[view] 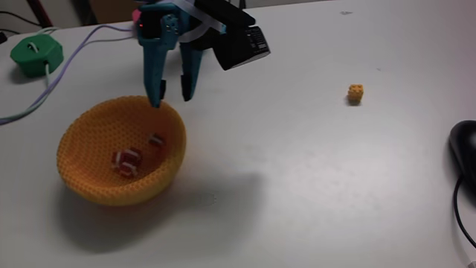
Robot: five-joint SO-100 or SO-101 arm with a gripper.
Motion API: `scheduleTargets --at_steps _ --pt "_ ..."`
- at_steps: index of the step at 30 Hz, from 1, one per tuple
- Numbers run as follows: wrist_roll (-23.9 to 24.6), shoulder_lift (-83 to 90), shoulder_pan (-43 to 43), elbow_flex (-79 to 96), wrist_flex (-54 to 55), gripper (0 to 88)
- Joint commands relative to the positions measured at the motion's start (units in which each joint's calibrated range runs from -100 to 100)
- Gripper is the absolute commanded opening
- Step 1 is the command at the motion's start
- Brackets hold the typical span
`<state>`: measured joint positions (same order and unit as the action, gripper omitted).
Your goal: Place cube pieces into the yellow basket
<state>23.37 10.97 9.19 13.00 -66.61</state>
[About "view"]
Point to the yellow honeycomb basket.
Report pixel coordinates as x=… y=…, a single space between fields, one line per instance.
x=89 y=149

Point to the yellow toy brick cube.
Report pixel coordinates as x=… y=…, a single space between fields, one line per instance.
x=355 y=92

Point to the green plastic puck box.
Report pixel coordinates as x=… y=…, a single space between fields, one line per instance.
x=35 y=56

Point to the red metal pole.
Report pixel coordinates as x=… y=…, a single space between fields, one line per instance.
x=39 y=13

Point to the black computer mouse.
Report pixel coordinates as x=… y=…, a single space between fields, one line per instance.
x=465 y=149

